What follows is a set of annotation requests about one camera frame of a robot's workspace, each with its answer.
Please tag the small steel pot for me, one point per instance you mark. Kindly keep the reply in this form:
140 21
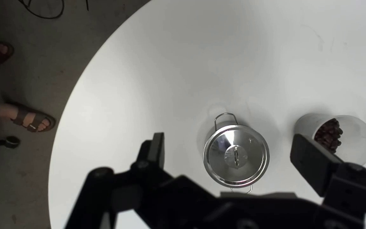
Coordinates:
225 114

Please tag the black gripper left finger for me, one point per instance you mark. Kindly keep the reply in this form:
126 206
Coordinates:
151 152

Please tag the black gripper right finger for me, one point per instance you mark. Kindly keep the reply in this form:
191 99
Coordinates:
314 165

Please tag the dark grey cup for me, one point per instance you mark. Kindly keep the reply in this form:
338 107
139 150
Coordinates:
330 135

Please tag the black stand leg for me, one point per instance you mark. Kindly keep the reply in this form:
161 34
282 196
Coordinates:
5 141

